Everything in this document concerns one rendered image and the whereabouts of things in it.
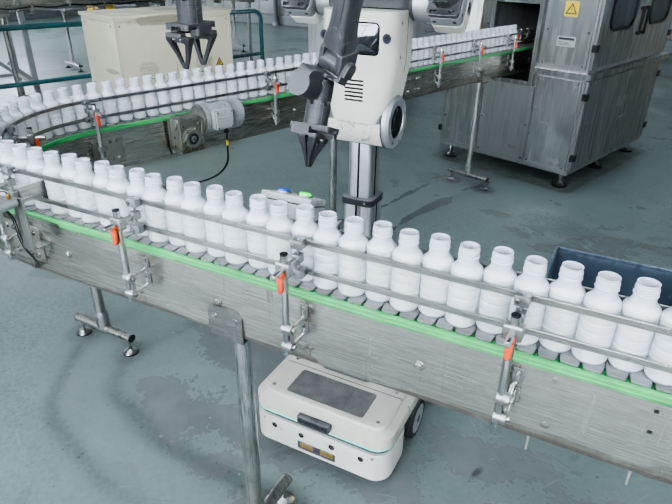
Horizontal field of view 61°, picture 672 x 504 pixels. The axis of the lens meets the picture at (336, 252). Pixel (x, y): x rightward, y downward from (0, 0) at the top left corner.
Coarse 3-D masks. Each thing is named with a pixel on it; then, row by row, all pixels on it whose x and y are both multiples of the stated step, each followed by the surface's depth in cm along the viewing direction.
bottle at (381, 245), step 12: (384, 228) 110; (372, 240) 113; (384, 240) 111; (372, 252) 112; (384, 252) 111; (372, 264) 113; (372, 276) 114; (384, 276) 114; (384, 288) 115; (372, 300) 117; (384, 300) 117
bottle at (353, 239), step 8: (352, 216) 115; (352, 224) 112; (360, 224) 113; (352, 232) 113; (360, 232) 113; (344, 240) 114; (352, 240) 113; (360, 240) 114; (352, 248) 113; (360, 248) 113; (344, 256) 115; (344, 264) 115; (352, 264) 115; (360, 264) 115; (344, 272) 116; (352, 272) 116; (360, 272) 116; (360, 280) 117; (344, 288) 118; (352, 288) 117; (352, 296) 118
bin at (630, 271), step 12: (564, 252) 151; (576, 252) 150; (588, 252) 149; (552, 264) 146; (588, 264) 150; (600, 264) 148; (612, 264) 147; (624, 264) 145; (636, 264) 144; (552, 276) 156; (588, 276) 151; (624, 276) 147; (636, 276) 145; (648, 276) 144; (660, 276) 143; (624, 288) 148; (660, 288) 144; (660, 300) 145
